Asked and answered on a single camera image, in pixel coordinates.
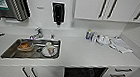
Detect stainless steel dishwasher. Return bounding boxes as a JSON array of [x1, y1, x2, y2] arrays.
[[63, 62, 110, 77]]

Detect small white bottle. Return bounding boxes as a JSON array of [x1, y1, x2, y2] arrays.
[[90, 32, 98, 43]]

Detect white cup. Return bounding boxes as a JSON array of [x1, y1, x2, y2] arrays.
[[44, 41, 56, 56]]

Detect white wall outlet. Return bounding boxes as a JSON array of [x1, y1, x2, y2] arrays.
[[69, 19, 77, 29]]

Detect small black sink knob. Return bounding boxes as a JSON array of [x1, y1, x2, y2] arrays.
[[49, 33, 55, 41]]

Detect black wall soap dispenser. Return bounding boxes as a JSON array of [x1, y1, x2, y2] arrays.
[[48, 0, 67, 27]]

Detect stainless steel sink basin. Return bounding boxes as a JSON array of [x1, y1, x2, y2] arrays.
[[0, 33, 63, 66]]

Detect white plate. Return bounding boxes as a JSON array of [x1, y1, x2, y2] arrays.
[[40, 46, 59, 59]]

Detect white upper cabinet black handles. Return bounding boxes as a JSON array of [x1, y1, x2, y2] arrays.
[[71, 0, 140, 27]]

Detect small grey wall label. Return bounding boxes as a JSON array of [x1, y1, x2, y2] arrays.
[[35, 5, 45, 12]]

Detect chrome sink faucet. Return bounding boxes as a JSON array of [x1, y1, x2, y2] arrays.
[[28, 25, 45, 42]]

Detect blue dish soap bottle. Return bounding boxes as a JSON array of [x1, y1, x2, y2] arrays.
[[84, 28, 93, 42]]

